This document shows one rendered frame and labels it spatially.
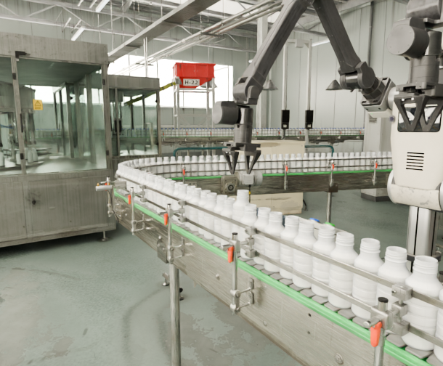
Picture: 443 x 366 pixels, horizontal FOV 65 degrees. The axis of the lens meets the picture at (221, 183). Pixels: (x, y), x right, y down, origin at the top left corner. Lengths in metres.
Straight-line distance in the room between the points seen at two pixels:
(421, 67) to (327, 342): 0.63
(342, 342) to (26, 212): 3.88
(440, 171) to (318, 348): 0.73
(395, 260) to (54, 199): 3.96
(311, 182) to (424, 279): 2.59
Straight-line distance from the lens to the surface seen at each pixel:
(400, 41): 0.83
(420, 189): 1.37
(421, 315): 0.75
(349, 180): 3.45
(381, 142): 7.13
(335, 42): 1.38
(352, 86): 1.44
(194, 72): 8.06
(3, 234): 4.42
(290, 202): 5.77
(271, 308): 1.01
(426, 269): 0.73
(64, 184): 4.37
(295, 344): 0.98
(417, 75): 0.87
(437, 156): 1.34
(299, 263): 0.91
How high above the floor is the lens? 1.40
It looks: 9 degrees down
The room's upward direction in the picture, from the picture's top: straight up
